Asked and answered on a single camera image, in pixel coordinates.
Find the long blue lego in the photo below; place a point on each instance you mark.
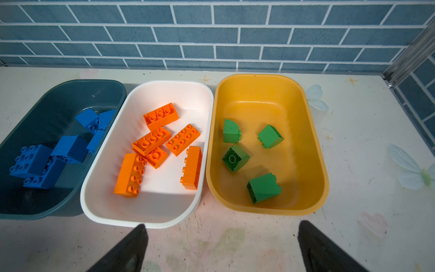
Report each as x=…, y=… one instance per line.
x=49, y=177

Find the blue lego with hole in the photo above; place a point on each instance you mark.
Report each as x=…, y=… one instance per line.
x=89, y=119

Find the dark teal plastic bin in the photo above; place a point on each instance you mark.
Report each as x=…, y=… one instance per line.
x=51, y=118

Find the orange lego horizontal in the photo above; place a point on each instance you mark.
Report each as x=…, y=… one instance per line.
x=161, y=117

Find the green lego rounded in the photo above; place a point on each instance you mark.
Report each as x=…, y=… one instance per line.
x=263, y=187

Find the orange lego long top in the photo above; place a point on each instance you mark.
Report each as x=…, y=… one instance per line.
x=192, y=169

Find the green lego small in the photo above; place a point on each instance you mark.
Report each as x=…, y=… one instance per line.
x=231, y=132

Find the white plastic bin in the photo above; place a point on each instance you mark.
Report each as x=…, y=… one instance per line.
x=162, y=201

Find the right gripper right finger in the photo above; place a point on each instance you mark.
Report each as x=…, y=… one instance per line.
x=320, y=254

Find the yellow plastic bin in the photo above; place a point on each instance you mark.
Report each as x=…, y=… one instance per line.
x=253, y=101

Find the blue lego lone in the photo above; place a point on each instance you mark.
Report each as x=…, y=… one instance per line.
x=31, y=162

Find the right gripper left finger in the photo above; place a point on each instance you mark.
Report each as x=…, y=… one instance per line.
x=127, y=256

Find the blue lego square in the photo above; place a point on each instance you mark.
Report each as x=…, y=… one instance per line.
x=105, y=119

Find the orange lego top small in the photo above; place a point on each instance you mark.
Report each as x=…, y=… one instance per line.
x=130, y=176

